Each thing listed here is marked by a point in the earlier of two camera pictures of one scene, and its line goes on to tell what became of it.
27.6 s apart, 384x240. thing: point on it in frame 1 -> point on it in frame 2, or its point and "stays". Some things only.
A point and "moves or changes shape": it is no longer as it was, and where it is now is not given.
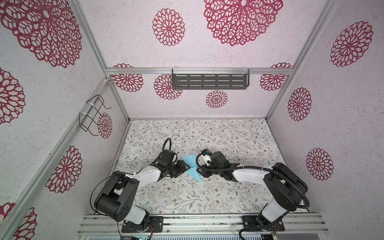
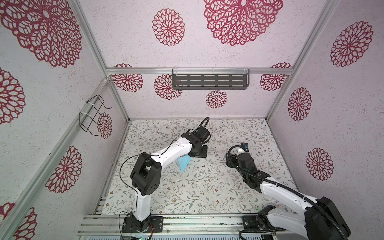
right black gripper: (204, 172) -> (227, 161)
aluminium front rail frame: (112, 224) stays
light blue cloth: (191, 160) moves or changes shape
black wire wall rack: (86, 118) stays
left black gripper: (182, 168) -> (204, 154)
